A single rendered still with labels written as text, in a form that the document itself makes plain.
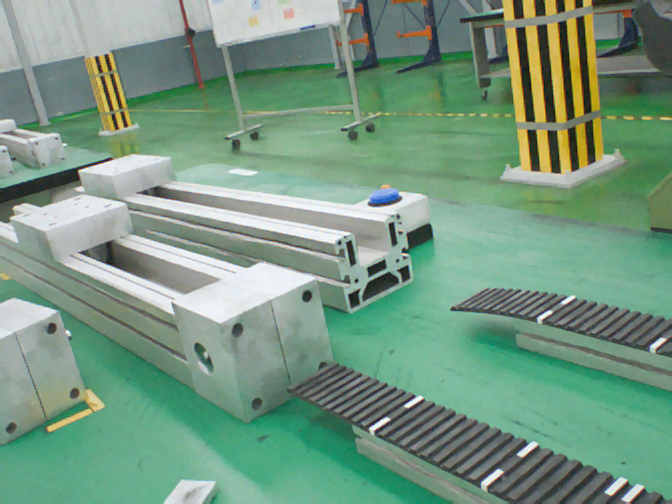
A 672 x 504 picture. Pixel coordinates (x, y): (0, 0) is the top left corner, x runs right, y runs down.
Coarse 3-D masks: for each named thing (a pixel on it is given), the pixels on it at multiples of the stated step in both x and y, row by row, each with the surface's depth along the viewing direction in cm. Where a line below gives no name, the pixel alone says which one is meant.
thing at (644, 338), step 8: (656, 320) 57; (664, 320) 57; (640, 328) 56; (648, 328) 56; (656, 328) 56; (664, 328) 55; (632, 336) 55; (640, 336) 55; (648, 336) 55; (656, 336) 55; (624, 344) 55; (632, 344) 54; (640, 344) 54; (648, 344) 54
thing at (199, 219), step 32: (160, 192) 124; (192, 192) 114; (224, 192) 108; (256, 192) 103; (160, 224) 110; (192, 224) 103; (224, 224) 93; (256, 224) 87; (288, 224) 84; (320, 224) 89; (352, 224) 84; (384, 224) 79; (224, 256) 96; (256, 256) 89; (288, 256) 83; (320, 256) 78; (352, 256) 78; (384, 256) 80; (320, 288) 80; (352, 288) 78; (384, 288) 82
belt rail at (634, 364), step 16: (528, 336) 63; (544, 336) 61; (560, 336) 60; (576, 336) 58; (544, 352) 62; (560, 352) 60; (576, 352) 59; (592, 352) 58; (608, 352) 56; (624, 352) 55; (640, 352) 54; (608, 368) 57; (624, 368) 56; (640, 368) 55; (656, 368) 54; (656, 384) 54
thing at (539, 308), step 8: (552, 296) 64; (560, 296) 64; (536, 304) 63; (544, 304) 64; (552, 304) 63; (520, 312) 62; (528, 312) 62; (536, 312) 62; (544, 312) 62; (528, 320) 62
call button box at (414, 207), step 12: (360, 204) 96; (372, 204) 94; (384, 204) 93; (396, 204) 93; (408, 204) 92; (420, 204) 94; (408, 216) 93; (420, 216) 94; (408, 228) 93; (420, 228) 94; (432, 228) 96; (408, 240) 93; (420, 240) 95
